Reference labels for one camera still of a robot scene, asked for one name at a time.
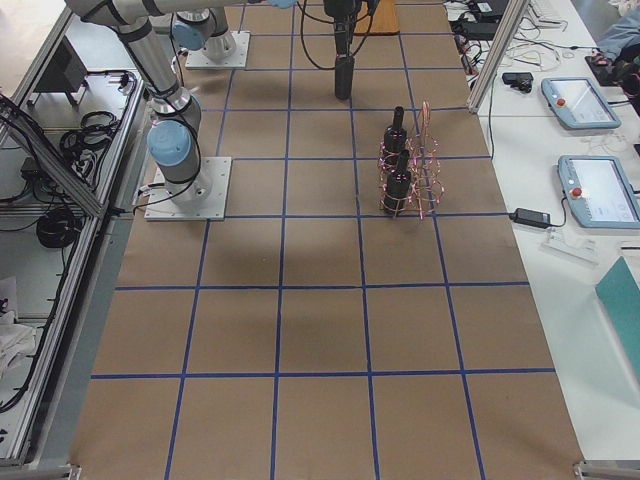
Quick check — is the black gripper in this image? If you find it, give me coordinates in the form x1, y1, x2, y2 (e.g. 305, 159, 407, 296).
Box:
323, 0, 379, 58

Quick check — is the dark wine bottle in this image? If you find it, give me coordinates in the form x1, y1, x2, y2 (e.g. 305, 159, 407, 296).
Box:
382, 106, 407, 168
383, 149, 412, 215
334, 55, 355, 100

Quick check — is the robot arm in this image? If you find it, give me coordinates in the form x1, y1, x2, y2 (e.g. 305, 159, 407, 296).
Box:
66, 1, 237, 199
170, 1, 363, 63

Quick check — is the wooden tray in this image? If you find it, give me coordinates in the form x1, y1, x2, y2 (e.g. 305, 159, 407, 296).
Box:
369, 0, 400, 36

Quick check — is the blue teach pendant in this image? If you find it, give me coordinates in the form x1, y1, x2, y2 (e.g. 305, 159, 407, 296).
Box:
557, 155, 639, 230
540, 77, 621, 130

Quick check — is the black power adapter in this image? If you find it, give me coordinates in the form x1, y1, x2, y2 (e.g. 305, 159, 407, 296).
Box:
509, 208, 551, 229

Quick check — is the teal folder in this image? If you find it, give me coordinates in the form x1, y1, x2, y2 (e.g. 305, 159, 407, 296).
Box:
595, 257, 639, 376

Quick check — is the white cloth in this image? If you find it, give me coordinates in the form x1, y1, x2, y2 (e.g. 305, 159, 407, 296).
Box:
0, 279, 39, 381

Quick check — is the black braided cable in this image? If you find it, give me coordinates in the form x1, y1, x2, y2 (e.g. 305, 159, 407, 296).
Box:
298, 0, 379, 71

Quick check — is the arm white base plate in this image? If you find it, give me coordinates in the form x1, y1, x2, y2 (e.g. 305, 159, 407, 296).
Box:
144, 157, 232, 221
186, 30, 251, 70

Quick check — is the copper wire wine basket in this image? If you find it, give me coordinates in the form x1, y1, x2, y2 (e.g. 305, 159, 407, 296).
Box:
378, 100, 445, 218

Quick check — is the aluminium frame post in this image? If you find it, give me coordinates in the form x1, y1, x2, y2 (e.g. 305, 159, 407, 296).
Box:
467, 0, 528, 114

